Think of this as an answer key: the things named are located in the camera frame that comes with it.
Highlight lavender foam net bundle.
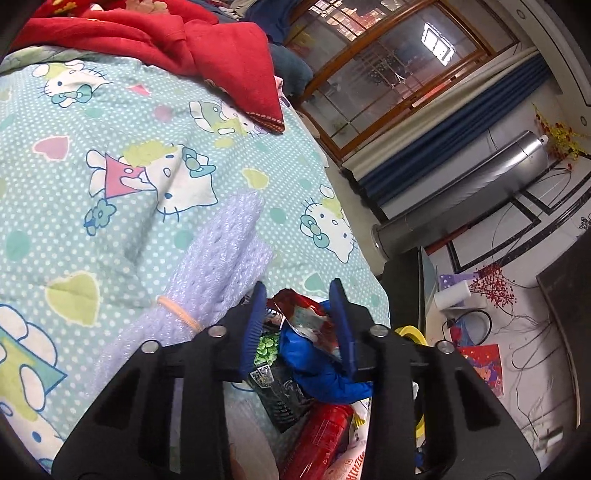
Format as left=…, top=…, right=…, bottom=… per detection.
left=87, top=190, right=273, bottom=398

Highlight white plastic bag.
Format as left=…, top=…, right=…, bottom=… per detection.
left=322, top=397, right=372, bottom=480

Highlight black green snack packet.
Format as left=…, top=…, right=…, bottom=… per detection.
left=246, top=332, right=314, bottom=433

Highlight yellow rimmed trash bin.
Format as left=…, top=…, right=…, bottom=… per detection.
left=395, top=325, right=428, bottom=440

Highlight white ribbed vase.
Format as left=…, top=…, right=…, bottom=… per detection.
left=434, top=280, right=472, bottom=311

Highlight colourful girl painting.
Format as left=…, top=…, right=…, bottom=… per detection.
left=459, top=344, right=504, bottom=398

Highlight blue right curtain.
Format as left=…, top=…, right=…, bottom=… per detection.
left=341, top=47, right=552, bottom=217

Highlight Hello Kitty teal bedsheet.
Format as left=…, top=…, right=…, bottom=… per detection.
left=1, top=46, right=390, bottom=473

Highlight silver tower air conditioner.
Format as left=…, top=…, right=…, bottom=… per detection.
left=373, top=130, right=549, bottom=260

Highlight wooden framed glass door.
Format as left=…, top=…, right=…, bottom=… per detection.
left=286, top=0, right=519, bottom=164

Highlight yellow red artificial flowers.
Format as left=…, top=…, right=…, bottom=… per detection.
left=533, top=105, right=588, bottom=172

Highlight blue grey sofa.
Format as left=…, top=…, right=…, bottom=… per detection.
left=195, top=1, right=314, bottom=98

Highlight red blanket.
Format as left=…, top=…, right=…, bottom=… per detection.
left=10, top=1, right=284, bottom=133

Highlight black round basket handle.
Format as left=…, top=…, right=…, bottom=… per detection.
left=442, top=309, right=493, bottom=347

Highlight wall mounted television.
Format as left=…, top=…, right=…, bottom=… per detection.
left=537, top=231, right=591, bottom=426

